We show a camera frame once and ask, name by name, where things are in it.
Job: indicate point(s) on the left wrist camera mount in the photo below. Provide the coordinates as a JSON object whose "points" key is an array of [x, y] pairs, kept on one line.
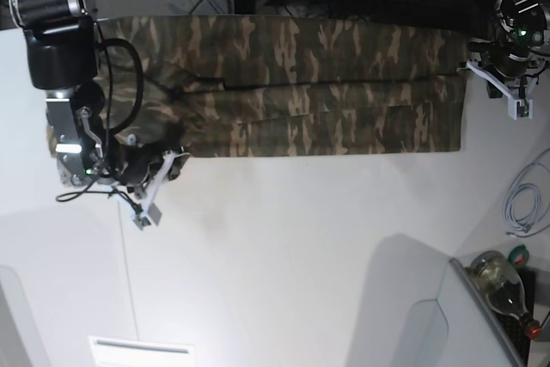
{"points": [[517, 92]]}

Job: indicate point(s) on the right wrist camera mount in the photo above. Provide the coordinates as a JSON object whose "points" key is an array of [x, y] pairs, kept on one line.
{"points": [[140, 201]]}

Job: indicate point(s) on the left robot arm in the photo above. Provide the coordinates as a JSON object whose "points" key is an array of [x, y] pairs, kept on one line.
{"points": [[519, 25]]}

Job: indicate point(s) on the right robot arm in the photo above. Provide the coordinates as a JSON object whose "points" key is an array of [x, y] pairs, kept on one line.
{"points": [[64, 42]]}

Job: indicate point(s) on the green tape roll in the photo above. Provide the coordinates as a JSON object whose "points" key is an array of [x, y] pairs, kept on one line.
{"points": [[519, 256]]}

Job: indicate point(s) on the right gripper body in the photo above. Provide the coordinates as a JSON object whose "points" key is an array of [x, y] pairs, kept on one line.
{"points": [[132, 169]]}

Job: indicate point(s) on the clear plastic bottle red cap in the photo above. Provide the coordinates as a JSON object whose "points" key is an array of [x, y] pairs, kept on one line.
{"points": [[502, 289]]}

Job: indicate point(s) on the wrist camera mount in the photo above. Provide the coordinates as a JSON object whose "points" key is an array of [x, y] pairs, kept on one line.
{"points": [[517, 92], [140, 201]]}

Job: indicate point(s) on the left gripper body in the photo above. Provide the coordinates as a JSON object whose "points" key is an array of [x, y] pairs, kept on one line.
{"points": [[510, 64]]}

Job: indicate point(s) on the camouflage t-shirt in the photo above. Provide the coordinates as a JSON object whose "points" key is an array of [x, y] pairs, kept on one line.
{"points": [[274, 86]]}

